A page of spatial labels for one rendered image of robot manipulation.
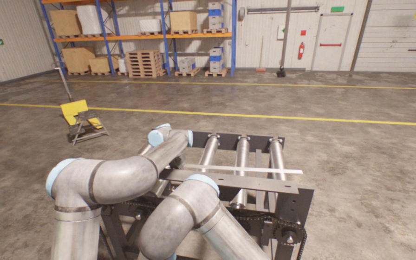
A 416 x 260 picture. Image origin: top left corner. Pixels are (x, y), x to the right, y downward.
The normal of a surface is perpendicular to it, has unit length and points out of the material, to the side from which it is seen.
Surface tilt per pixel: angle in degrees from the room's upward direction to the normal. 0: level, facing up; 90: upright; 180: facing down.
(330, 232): 0
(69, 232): 59
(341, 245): 0
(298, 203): 90
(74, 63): 90
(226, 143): 90
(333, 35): 90
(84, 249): 74
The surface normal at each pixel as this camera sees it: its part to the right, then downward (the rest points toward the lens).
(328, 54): -0.20, 0.45
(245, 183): -0.04, -0.89
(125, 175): 0.47, -0.36
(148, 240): -0.48, -0.09
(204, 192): 0.52, -0.54
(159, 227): -0.23, -0.27
